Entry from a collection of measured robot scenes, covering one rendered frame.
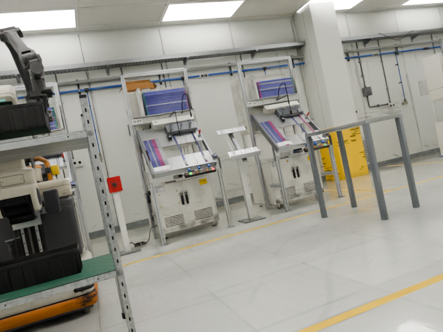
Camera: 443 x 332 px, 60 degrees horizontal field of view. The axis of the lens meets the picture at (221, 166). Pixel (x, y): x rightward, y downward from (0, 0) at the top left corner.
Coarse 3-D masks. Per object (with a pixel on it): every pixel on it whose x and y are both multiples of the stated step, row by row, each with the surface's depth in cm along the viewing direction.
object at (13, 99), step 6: (0, 90) 212; (6, 90) 213; (12, 90) 215; (0, 96) 209; (6, 96) 210; (12, 96) 211; (0, 102) 210; (6, 102) 212; (12, 102) 213; (18, 102) 225
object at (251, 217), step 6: (234, 150) 428; (240, 162) 424; (240, 168) 424; (240, 174) 425; (246, 180) 425; (246, 186) 424; (246, 192) 424; (246, 198) 424; (246, 204) 427; (252, 210) 425; (252, 216) 425; (258, 216) 435; (246, 222) 413
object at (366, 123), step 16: (336, 128) 322; (368, 128) 296; (400, 128) 316; (368, 144) 297; (400, 144) 319; (320, 192) 354; (352, 192) 374; (416, 192) 318; (320, 208) 356; (384, 208) 297
